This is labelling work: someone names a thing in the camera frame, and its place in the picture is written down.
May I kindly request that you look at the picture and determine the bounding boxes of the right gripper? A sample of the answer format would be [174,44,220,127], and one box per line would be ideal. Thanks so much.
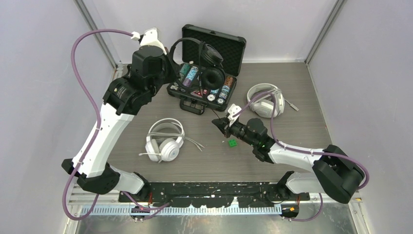
[213,116,258,147]

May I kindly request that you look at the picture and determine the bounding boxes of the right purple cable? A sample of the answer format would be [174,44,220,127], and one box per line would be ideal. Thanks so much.
[234,91,371,223]

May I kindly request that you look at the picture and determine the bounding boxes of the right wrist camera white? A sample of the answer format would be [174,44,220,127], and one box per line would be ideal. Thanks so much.
[226,103,242,127]

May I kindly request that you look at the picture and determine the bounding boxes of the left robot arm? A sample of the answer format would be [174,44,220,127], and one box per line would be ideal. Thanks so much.
[61,45,174,202]

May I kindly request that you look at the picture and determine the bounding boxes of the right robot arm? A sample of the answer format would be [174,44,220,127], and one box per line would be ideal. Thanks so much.
[212,117,369,204]

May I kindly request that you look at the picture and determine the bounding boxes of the black poker chip case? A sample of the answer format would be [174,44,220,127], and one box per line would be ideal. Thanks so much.
[180,24,246,106]

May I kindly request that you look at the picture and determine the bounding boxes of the black headphones with cable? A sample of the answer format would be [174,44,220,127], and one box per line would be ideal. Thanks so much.
[167,38,226,115]

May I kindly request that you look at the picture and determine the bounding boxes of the purple cable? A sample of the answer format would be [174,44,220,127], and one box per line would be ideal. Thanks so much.
[234,91,371,223]
[62,29,141,222]

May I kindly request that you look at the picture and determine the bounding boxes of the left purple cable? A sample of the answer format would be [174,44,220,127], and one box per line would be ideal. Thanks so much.
[62,29,141,222]

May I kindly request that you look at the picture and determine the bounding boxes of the green toy brick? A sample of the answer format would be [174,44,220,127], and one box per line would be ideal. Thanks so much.
[228,139,238,148]

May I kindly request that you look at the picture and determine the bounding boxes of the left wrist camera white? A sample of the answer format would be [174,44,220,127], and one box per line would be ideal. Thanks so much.
[140,27,168,55]

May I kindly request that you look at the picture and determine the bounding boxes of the white gaming headset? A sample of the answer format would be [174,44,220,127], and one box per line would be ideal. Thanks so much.
[246,83,285,118]

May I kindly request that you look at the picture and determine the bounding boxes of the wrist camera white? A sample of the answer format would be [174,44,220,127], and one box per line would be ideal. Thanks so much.
[140,27,168,55]
[226,103,242,127]

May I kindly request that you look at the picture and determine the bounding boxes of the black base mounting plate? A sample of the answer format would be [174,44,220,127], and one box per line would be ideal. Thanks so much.
[118,182,310,208]

